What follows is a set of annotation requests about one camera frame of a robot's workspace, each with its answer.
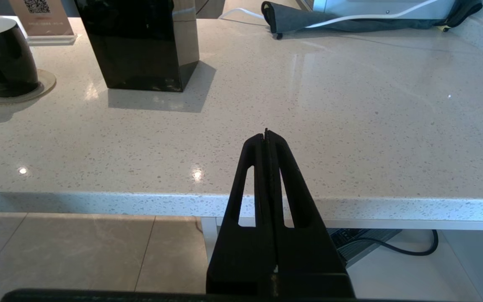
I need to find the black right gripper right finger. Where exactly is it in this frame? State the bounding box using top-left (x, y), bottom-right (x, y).
top-left (267, 129), bottom-right (356, 298)

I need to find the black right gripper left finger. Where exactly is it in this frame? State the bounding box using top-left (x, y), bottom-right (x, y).
top-left (206, 133), bottom-right (276, 297)

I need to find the grey power strip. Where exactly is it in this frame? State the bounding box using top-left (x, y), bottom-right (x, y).
top-left (327, 229), bottom-right (402, 267)

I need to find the black tissue box white top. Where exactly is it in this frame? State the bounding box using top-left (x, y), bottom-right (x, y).
top-left (74, 0), bottom-right (200, 93)

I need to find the dark grey fabric sleeve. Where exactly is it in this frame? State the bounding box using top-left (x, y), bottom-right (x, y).
top-left (261, 0), bottom-right (483, 39)

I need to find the silver microwave oven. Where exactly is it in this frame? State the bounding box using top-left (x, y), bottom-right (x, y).
top-left (312, 0), bottom-right (456, 21)

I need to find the beige saucer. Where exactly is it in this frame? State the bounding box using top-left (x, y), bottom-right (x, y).
top-left (0, 69), bottom-right (57, 104)

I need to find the QR code acrylic sign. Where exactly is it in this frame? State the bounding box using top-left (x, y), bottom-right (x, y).
top-left (9, 0), bottom-right (78, 46)

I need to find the black mug white inside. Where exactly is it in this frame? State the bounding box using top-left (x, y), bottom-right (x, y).
top-left (0, 17), bottom-right (40, 98)

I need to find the white counter support post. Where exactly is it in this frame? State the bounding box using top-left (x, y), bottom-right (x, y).
top-left (201, 217), bottom-right (222, 264)

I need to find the black floor cable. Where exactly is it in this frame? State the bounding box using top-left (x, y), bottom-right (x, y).
top-left (351, 229), bottom-right (439, 256)

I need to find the white power cable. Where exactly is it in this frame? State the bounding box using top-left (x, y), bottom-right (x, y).
top-left (218, 0), bottom-right (440, 29)

